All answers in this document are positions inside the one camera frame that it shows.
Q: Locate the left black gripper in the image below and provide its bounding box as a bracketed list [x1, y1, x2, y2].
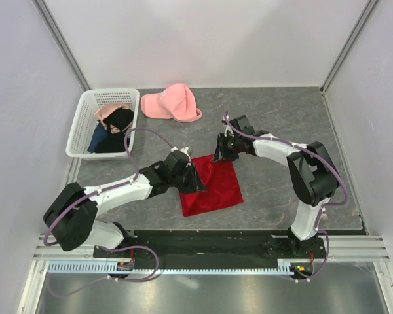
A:
[170, 163, 206, 194]

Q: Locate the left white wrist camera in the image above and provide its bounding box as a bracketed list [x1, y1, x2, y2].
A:
[170, 147, 192, 158]

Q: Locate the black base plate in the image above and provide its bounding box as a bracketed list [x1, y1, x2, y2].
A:
[93, 230, 326, 268]

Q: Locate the red cloth napkin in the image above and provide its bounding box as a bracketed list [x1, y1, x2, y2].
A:
[179, 155, 244, 217]

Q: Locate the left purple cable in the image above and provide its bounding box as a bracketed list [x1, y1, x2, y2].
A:
[44, 128, 184, 297]

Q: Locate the navy blue cloth in basket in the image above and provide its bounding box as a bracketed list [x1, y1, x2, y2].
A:
[87, 124, 107, 153]

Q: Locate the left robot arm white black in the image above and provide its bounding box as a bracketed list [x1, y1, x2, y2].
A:
[43, 150, 207, 257]

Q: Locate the black cloth in basket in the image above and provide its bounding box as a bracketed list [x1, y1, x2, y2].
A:
[94, 109, 134, 154]

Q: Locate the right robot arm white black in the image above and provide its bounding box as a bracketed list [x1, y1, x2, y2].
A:
[212, 115, 341, 258]

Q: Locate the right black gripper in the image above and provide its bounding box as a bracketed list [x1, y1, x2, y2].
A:
[212, 133, 241, 163]

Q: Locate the pink baseball cap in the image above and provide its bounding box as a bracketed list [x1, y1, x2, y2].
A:
[140, 83, 202, 123]

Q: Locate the pink cloth in basket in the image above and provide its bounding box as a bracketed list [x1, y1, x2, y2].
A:
[94, 103, 130, 121]

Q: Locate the light blue cable duct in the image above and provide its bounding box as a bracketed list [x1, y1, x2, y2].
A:
[48, 261, 294, 275]

